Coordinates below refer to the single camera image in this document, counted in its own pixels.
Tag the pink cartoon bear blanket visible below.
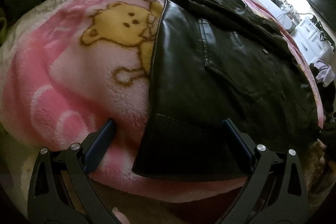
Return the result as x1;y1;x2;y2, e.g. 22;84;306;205
1;0;323;202

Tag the black leather jacket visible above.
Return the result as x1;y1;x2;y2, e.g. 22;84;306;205
132;0;319;181

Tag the wall mounted black television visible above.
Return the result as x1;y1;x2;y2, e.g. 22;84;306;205
306;0;336;31

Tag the white drawer cabinet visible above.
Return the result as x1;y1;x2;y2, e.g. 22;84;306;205
291;18;334;65

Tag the lilac garment on chair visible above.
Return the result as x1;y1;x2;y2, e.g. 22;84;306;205
314;59;335;87

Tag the person's thumb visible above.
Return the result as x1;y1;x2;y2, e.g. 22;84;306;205
112;207;130;224

